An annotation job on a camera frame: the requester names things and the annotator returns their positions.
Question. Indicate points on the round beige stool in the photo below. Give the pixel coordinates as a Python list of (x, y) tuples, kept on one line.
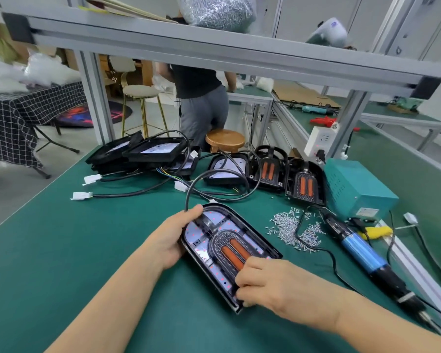
[(139, 91)]

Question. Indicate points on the person's left hand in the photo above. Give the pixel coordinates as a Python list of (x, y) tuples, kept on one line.
[(173, 235)]

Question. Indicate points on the green workbench white legs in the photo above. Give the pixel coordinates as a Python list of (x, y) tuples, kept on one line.
[(404, 115)]

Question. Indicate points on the person's left forearm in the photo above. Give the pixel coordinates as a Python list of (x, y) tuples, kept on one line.
[(110, 309)]

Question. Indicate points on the black checked cloth table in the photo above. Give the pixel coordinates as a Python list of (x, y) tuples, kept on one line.
[(22, 121)]

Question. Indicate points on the black cover orange strips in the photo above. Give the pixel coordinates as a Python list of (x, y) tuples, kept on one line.
[(306, 186), (268, 171), (235, 250)]

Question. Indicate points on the aluminium shelf frame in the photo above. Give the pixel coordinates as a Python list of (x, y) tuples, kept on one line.
[(206, 44)]

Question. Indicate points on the round brown wooden stool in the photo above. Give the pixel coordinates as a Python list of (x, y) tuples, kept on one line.
[(226, 138)]

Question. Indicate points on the teal hand tool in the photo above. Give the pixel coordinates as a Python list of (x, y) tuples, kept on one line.
[(317, 108)]

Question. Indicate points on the red tool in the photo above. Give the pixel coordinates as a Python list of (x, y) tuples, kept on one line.
[(323, 122)]

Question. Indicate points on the clear bag of screws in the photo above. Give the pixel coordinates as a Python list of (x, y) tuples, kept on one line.
[(217, 11)]

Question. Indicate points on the brown wooden cabinet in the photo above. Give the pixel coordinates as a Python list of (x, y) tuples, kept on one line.
[(143, 73)]

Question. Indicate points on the stack of unassembled lamp housings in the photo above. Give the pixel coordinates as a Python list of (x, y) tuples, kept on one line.
[(154, 150)]

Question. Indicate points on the beige flat folder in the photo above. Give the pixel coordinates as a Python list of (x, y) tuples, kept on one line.
[(125, 7)]

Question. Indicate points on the yellow plug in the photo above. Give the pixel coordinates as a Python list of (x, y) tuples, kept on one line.
[(376, 233)]

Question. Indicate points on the small green workbench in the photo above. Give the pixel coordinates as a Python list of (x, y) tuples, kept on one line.
[(253, 93)]

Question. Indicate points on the person's right hand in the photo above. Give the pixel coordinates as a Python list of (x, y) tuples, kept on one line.
[(286, 286)]

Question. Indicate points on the white power strip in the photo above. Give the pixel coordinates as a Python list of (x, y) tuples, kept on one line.
[(320, 141)]

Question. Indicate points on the blue black electric screwdriver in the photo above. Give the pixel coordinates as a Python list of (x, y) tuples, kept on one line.
[(364, 250)]

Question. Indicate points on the white handheld device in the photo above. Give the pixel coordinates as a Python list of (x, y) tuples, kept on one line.
[(331, 33)]

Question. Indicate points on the colourful round rug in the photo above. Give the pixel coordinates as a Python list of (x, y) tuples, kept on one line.
[(81, 115)]

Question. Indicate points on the heap of small silver screws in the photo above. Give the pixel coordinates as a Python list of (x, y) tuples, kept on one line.
[(290, 228)]

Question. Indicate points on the white plastic bags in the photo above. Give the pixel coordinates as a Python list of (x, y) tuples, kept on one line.
[(37, 69)]

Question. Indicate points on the teal power supply box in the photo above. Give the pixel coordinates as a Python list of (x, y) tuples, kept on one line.
[(356, 189)]

